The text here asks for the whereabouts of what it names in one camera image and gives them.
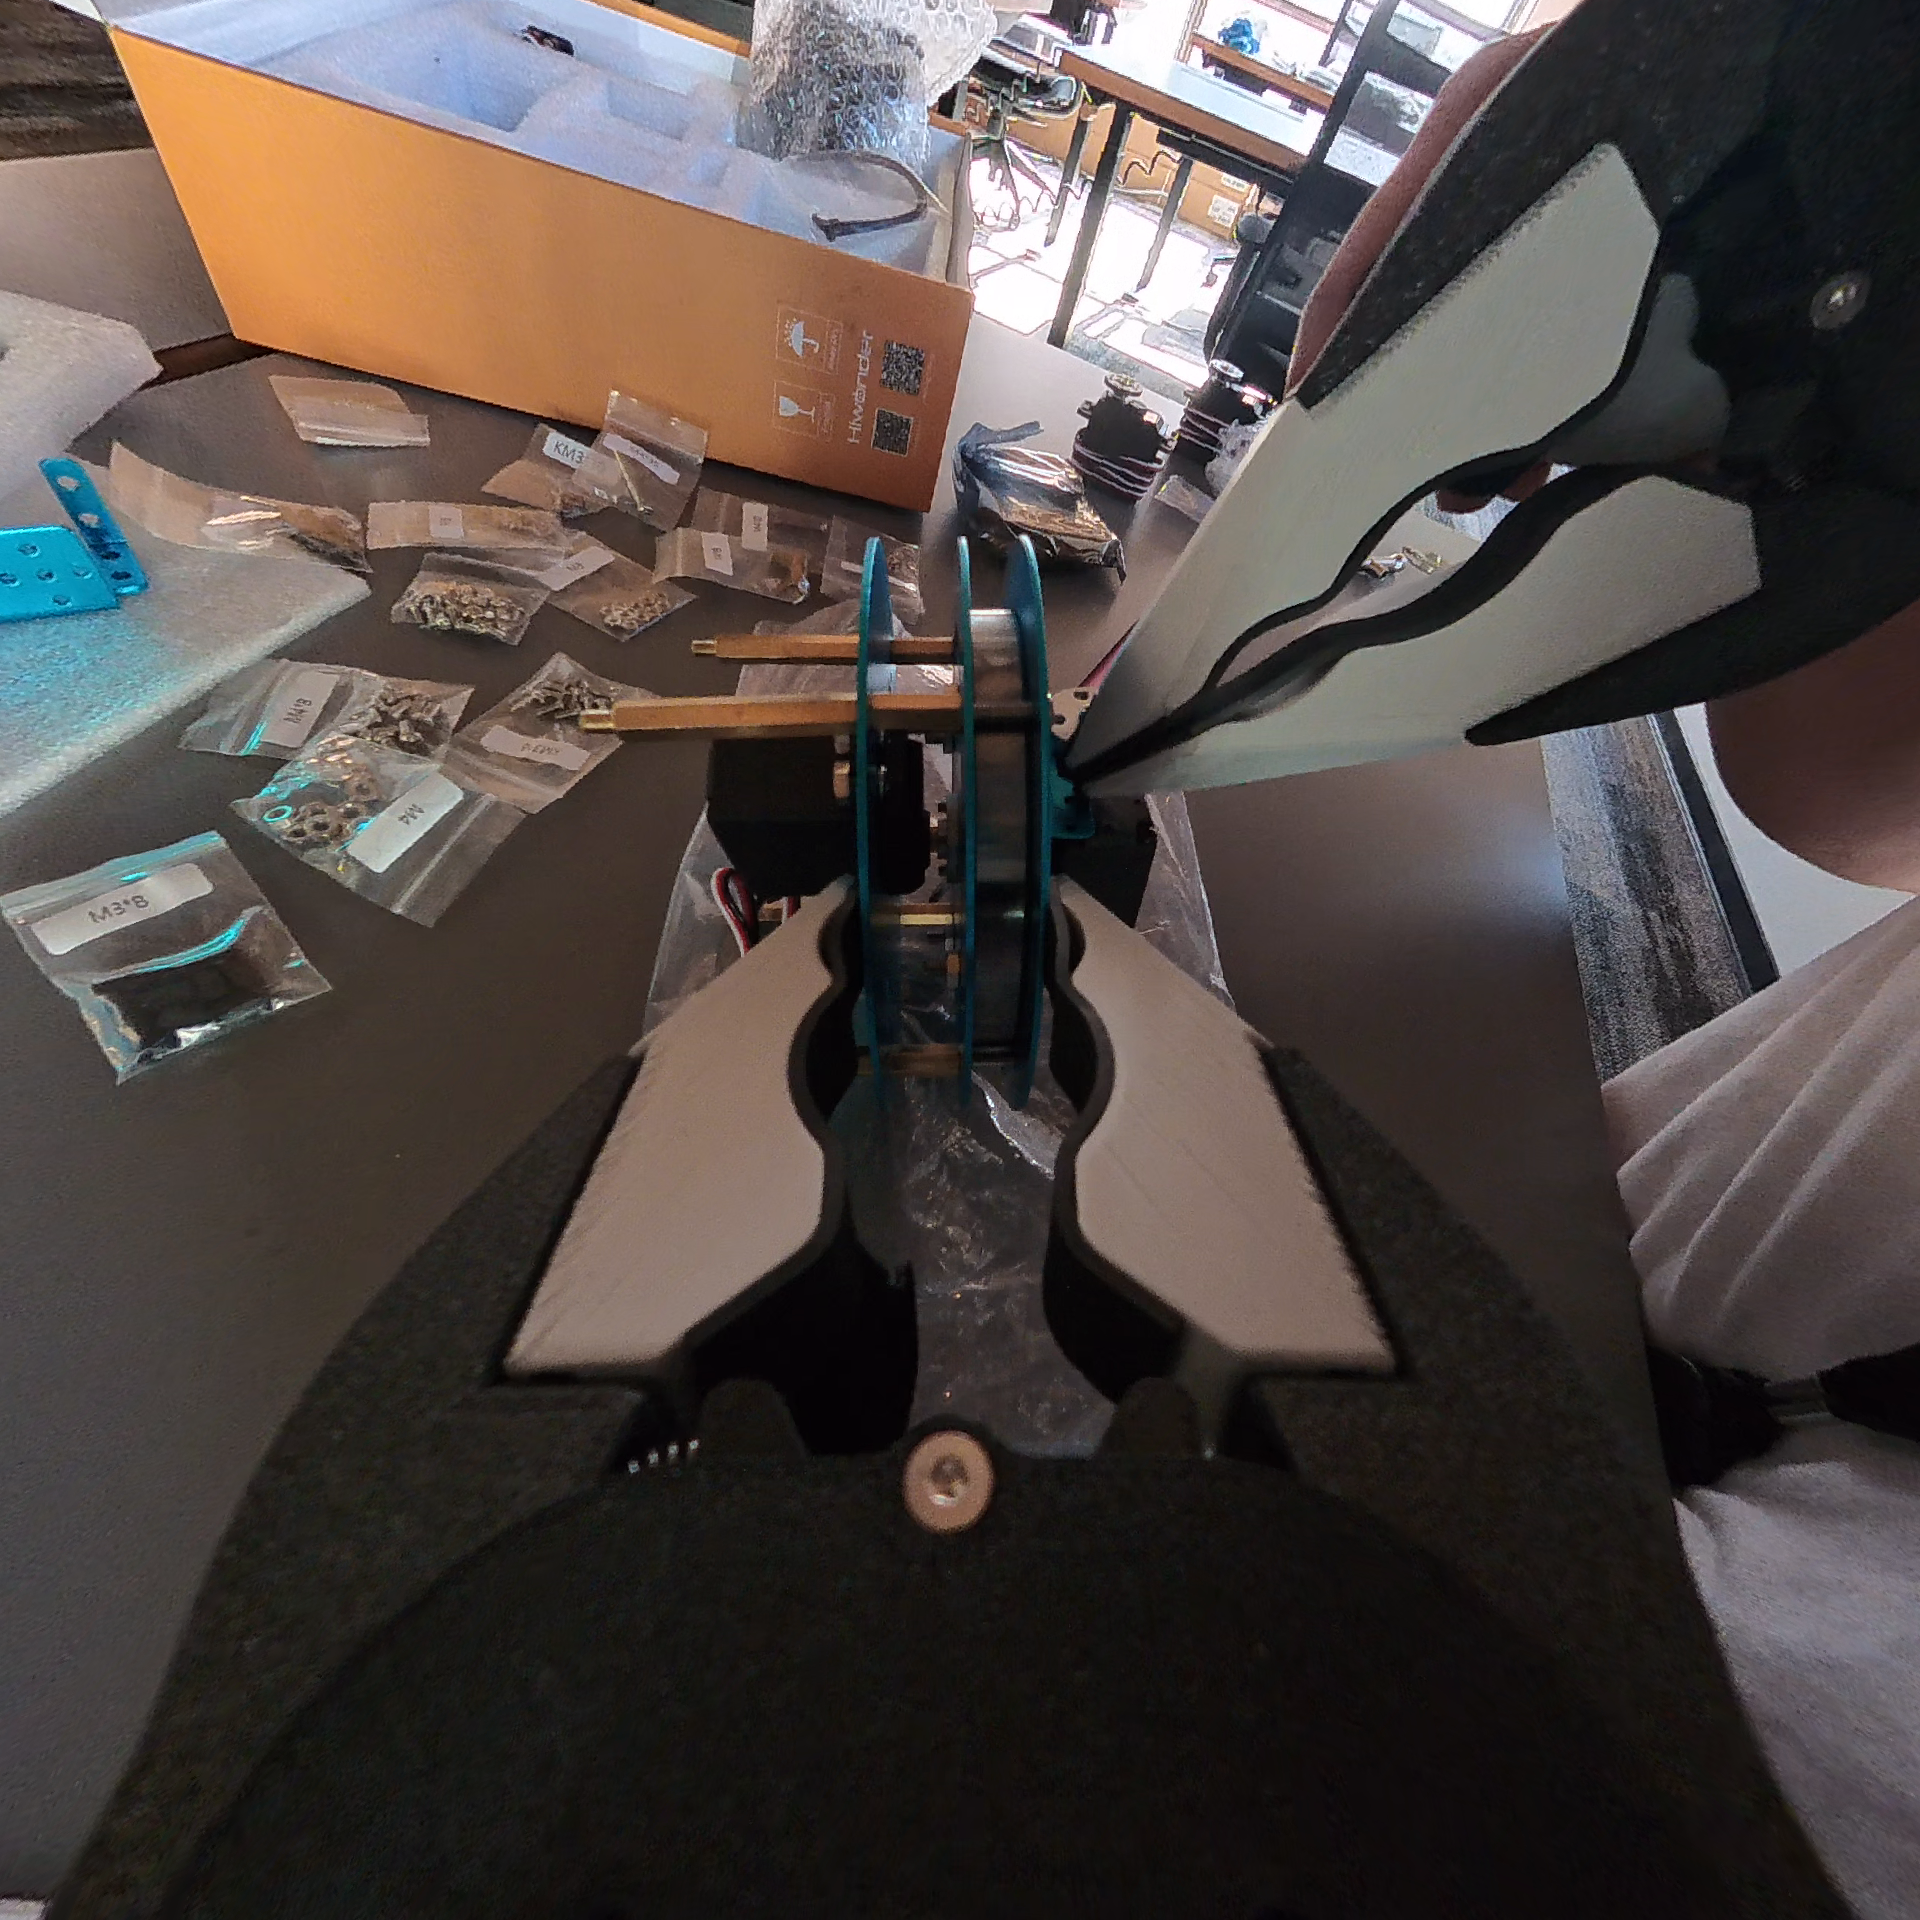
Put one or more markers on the small blue metal bracket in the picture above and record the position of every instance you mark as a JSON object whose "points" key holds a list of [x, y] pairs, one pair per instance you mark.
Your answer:
{"points": [[43, 584]]}

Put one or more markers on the large clear plastic bag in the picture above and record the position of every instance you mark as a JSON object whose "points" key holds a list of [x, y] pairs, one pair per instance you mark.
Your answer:
{"points": [[974, 1246]]}

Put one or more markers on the person's right hand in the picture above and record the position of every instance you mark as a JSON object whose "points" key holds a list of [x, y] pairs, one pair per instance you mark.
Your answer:
{"points": [[1413, 149]]}

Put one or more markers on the crumpled clear plastic wrap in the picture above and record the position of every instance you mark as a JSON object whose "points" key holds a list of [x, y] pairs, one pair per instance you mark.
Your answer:
{"points": [[1239, 458]]}

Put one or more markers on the background cardboard box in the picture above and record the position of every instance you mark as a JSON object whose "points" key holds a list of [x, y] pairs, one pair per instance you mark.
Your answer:
{"points": [[1222, 193]]}

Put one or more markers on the small metal fittings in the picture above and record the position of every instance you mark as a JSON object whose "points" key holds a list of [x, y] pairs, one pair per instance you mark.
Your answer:
{"points": [[1394, 564]]}

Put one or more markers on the blue robot arm turntable base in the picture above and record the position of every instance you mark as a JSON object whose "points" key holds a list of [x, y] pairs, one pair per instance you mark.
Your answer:
{"points": [[990, 660]]}

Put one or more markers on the dark grey desk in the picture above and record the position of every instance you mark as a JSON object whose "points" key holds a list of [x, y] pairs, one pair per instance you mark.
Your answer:
{"points": [[301, 1273]]}

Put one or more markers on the black servo with silver horn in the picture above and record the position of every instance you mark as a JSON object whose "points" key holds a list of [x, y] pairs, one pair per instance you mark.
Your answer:
{"points": [[1120, 854]]}

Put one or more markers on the wooden background table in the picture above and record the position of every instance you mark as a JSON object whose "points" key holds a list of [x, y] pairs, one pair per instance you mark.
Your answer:
{"points": [[1187, 91]]}

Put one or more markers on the rolling office chair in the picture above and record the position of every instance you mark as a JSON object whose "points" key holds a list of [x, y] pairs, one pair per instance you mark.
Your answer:
{"points": [[1022, 149]]}

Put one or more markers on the bubble wrap bundle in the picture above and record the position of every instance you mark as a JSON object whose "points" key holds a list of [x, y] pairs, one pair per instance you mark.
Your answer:
{"points": [[857, 74]]}

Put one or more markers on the dark shiny parts bag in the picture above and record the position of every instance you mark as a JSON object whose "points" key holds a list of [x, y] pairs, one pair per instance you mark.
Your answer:
{"points": [[1036, 513]]}

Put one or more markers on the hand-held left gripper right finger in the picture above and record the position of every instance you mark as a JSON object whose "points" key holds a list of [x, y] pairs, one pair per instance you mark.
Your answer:
{"points": [[1215, 1187]]}

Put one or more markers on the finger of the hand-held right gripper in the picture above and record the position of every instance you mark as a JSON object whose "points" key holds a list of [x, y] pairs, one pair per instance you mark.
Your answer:
{"points": [[1394, 373], [1577, 597]]}

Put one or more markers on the white foam cutout frame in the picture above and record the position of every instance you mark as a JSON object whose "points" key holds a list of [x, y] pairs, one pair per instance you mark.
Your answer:
{"points": [[60, 358]]}

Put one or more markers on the black slatted chair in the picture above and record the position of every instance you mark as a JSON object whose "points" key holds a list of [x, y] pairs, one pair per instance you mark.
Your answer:
{"points": [[1275, 267]]}

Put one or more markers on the group of small screw bags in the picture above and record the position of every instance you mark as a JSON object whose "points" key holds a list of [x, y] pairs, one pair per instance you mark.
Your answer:
{"points": [[452, 597]]}

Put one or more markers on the orange cardboard box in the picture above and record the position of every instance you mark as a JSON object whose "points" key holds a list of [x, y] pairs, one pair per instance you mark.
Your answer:
{"points": [[525, 267]]}

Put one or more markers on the person's white shirt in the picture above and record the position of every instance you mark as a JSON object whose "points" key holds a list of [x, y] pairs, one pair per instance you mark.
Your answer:
{"points": [[1804, 1129]]}

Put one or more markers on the small flat clear bag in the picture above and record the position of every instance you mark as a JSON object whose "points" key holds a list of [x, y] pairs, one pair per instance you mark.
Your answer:
{"points": [[1176, 495]]}

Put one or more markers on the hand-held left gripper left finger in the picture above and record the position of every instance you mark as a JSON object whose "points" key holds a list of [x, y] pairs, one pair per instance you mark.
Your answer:
{"points": [[660, 1167]]}

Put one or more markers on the white foam sheet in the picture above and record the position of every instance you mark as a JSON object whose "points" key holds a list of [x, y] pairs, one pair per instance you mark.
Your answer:
{"points": [[150, 675]]}

